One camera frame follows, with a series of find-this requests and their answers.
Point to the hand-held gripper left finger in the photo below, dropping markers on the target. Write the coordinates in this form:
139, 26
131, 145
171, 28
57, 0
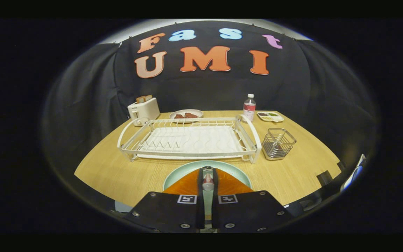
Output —
200, 210

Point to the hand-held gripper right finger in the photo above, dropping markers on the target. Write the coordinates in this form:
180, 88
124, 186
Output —
215, 210

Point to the light green plate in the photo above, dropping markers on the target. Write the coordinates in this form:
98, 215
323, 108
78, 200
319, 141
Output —
180, 173

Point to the beige plate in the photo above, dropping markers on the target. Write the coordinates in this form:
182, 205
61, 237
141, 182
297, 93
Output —
196, 112

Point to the red meat piece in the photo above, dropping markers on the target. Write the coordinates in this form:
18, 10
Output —
191, 115
179, 116

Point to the clear plastic water bottle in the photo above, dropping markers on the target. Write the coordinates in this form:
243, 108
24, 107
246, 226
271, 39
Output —
249, 108

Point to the white divided snack tray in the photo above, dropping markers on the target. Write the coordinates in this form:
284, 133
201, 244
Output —
270, 118

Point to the black table clamp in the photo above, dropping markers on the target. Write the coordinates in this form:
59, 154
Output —
324, 177
340, 165

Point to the white toaster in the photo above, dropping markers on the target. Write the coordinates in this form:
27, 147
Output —
147, 109

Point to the toast slices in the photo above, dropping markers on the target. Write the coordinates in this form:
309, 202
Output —
143, 99

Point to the blue and white object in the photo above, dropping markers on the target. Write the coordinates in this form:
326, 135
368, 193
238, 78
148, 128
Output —
353, 175

